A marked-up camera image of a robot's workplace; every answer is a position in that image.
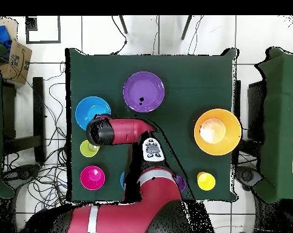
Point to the purple bowl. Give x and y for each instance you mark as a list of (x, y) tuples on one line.
[(146, 87)]

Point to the orange yellow cup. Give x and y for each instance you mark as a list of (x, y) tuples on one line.
[(206, 181)]

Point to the dark grey floor device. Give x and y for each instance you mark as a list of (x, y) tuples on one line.
[(249, 176)]

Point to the large orange bowl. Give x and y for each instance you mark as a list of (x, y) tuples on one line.
[(230, 143)]

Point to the small red bowl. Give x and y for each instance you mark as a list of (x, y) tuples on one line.
[(92, 178)]

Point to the large blue bowl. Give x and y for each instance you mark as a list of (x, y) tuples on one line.
[(88, 109)]

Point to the black floor device with knob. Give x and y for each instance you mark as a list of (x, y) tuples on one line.
[(22, 173)]

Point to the pale yellow translucent cup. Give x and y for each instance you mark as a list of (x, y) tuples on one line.
[(86, 150)]

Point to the cardboard box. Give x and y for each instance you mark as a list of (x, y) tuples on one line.
[(20, 60)]

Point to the flat cardboard sheet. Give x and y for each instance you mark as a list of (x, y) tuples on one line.
[(11, 24)]

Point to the black tripod leg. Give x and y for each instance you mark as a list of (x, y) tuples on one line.
[(123, 24), (186, 28)]

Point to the purple cup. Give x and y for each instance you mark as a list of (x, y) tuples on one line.
[(181, 183)]

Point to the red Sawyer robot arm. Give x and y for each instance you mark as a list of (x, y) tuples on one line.
[(126, 131)]

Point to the black square floor frame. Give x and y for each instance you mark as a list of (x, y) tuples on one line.
[(43, 42)]

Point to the small blue bowl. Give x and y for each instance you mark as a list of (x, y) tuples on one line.
[(122, 179)]

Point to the dark green tablecloth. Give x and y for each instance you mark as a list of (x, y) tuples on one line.
[(185, 70)]

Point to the black metal stand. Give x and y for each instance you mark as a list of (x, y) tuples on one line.
[(38, 109)]

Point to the blue bag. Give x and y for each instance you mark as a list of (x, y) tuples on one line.
[(1, 32)]

